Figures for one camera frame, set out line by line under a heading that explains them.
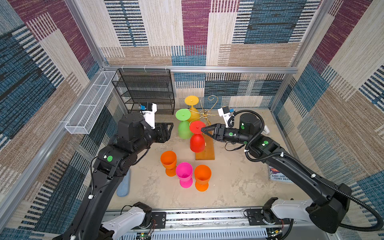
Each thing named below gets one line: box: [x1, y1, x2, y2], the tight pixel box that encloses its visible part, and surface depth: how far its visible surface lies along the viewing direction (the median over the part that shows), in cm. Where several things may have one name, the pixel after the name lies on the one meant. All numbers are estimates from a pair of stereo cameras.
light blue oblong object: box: [116, 168, 131, 197], surface depth 83 cm
